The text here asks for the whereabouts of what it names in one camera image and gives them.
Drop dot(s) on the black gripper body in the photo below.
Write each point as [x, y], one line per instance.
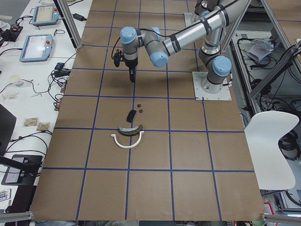
[130, 63]

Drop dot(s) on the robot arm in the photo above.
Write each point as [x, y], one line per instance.
[221, 13]

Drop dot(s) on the black flat brake pad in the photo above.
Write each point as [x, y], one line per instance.
[131, 115]

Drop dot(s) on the olive grey brake shoe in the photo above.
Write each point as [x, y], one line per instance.
[129, 132]

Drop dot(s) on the black power adapter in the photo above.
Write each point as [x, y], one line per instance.
[79, 17]

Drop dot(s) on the blue usb hub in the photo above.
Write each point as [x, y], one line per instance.
[59, 66]

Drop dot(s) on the near blue teach pendant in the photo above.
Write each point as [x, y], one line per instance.
[37, 48]

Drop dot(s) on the blue teach pendant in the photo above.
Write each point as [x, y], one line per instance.
[37, 48]
[45, 15]

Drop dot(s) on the far blue teach pendant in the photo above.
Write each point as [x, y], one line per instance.
[45, 15]

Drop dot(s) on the white tape roll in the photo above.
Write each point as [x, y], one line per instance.
[16, 80]

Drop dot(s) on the bag of small parts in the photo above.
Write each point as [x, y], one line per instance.
[29, 122]

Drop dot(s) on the black device on table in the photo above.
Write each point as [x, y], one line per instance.
[21, 169]

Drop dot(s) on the white plastic chair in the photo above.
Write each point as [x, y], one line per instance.
[263, 133]

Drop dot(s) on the aluminium frame post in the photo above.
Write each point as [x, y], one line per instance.
[69, 23]

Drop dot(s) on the white curved plastic bracket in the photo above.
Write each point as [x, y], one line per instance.
[127, 142]

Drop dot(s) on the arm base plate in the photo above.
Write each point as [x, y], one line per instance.
[204, 90]
[190, 18]

